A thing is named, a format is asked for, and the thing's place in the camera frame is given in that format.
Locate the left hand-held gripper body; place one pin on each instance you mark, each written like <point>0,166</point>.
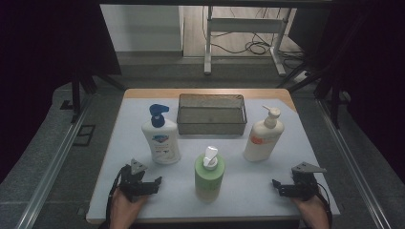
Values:
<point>130,186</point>

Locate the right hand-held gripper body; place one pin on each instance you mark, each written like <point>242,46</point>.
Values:
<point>302,186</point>

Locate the white bottle with blue pump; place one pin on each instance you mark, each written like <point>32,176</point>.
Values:
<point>162,140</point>

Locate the cream bottle with orange label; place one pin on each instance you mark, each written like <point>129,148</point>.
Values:
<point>262,140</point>

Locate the green bottle with white pump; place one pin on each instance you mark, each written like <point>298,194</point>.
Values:
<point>209,178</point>

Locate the grey mesh basket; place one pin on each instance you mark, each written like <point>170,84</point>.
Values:
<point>211,119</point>

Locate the person's left hand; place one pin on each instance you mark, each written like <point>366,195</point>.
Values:
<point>125,210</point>

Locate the person's right hand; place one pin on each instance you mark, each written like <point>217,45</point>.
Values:
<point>310,211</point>

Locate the black metal stand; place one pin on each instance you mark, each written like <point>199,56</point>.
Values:
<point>334,101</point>
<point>75,95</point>

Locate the dark curtain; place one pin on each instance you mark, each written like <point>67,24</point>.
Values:
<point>375,63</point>
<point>47,63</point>

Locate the white cabinet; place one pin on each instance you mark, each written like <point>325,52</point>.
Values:
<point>141,28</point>

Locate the aluminium rail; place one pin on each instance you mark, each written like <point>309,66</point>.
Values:
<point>353,165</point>
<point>51,168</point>

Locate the black floor bracket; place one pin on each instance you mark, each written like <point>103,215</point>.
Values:
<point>85,135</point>

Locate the white desk frame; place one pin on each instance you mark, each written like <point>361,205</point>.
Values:
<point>245,25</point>

